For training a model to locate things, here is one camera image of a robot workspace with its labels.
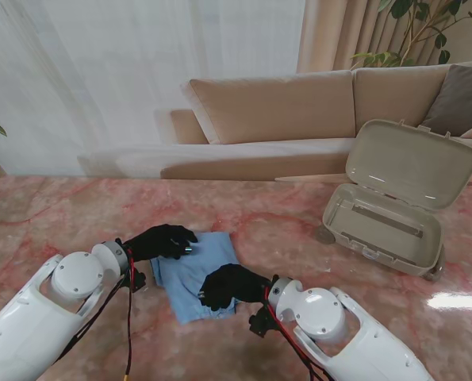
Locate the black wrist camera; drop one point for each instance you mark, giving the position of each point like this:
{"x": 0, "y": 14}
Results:
{"x": 261, "y": 320}
{"x": 138, "y": 279}

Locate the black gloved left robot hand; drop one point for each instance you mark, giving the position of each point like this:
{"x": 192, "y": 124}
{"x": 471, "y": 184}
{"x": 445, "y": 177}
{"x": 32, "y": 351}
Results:
{"x": 160, "y": 242}

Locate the light blue shirt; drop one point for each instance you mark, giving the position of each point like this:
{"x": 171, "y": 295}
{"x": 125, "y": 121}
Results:
{"x": 192, "y": 278}

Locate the tall green leafy plant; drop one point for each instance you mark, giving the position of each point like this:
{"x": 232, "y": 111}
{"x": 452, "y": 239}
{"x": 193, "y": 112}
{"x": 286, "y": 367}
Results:
{"x": 414, "y": 10}

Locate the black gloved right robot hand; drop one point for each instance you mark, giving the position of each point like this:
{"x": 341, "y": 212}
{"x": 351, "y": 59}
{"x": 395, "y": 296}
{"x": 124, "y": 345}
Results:
{"x": 235, "y": 285}

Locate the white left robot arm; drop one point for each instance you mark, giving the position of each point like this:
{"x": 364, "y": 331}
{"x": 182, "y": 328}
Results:
{"x": 33, "y": 317}

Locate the grey sofa cushion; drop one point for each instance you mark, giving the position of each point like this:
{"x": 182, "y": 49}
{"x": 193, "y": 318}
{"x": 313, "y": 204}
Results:
{"x": 457, "y": 99}

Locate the white sheer curtain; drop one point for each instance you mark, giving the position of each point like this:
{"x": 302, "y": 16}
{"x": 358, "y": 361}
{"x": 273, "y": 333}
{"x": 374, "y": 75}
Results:
{"x": 120, "y": 79}

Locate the beige curtain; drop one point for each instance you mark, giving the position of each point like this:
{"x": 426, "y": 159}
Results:
{"x": 338, "y": 35}

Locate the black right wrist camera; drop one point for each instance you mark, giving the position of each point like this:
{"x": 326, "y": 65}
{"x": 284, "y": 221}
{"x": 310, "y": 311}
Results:
{"x": 261, "y": 320}

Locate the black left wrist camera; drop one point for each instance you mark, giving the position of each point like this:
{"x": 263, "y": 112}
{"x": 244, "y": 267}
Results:
{"x": 138, "y": 279}

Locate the beige hard-shell suitcase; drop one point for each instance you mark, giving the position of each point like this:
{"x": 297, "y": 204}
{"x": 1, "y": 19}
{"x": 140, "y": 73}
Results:
{"x": 410, "y": 166}

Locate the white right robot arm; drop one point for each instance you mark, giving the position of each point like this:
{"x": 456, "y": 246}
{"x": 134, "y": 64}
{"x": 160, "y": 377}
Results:
{"x": 338, "y": 337}

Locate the beige fabric sofa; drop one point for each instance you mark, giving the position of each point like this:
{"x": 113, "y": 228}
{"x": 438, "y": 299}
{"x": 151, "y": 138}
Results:
{"x": 275, "y": 107}

